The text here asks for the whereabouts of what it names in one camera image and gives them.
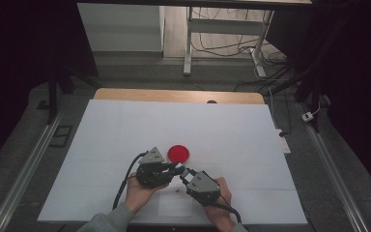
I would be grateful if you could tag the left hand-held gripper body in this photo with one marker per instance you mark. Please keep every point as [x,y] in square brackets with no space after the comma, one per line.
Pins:
[151,170]

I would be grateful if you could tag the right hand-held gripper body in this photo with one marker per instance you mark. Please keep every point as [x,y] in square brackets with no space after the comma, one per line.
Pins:
[204,188]

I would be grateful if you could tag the round red ink pad dish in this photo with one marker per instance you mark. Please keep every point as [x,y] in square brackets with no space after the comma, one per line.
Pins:
[178,154]

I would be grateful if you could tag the person's left hand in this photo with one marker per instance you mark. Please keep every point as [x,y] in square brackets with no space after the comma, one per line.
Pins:
[138,193]

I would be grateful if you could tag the person's right hand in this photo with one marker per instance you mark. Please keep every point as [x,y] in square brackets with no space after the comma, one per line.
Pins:
[223,212]

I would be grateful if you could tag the white board table cover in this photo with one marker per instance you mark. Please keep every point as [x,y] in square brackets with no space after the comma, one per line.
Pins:
[222,129]

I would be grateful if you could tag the white power strip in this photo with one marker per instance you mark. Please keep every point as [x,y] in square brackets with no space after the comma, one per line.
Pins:
[284,141]

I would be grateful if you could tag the small white adapter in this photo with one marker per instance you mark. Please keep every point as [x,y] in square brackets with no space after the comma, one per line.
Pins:
[308,116]

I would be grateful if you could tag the white cabinet panel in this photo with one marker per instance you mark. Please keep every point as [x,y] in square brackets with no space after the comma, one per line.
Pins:
[119,29]

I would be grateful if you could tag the metal floor rail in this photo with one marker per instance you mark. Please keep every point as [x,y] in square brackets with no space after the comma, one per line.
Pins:
[335,174]
[25,174]

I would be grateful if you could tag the white desk frame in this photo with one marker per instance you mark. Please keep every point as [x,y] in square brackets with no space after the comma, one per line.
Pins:
[225,25]

